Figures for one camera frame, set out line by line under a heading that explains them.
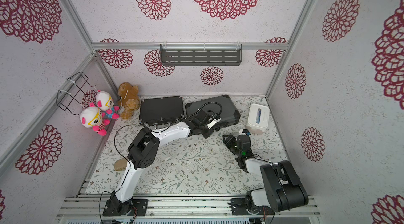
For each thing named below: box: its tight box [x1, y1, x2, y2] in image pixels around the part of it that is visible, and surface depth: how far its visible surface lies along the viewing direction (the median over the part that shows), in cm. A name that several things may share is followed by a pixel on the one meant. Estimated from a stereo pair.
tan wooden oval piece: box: [114, 157, 128, 172], surface depth 86 cm
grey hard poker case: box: [185, 94, 241, 129], surface depth 100 cm
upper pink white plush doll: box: [95, 90, 120, 120], surface depth 96 cm
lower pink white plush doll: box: [79, 102, 111, 137], surface depth 87 cm
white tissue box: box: [246, 103, 270, 135], surface depth 100 cm
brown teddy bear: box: [117, 82, 141, 121], surface depth 112 cm
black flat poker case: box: [138, 96, 185, 126], surface depth 109 cm
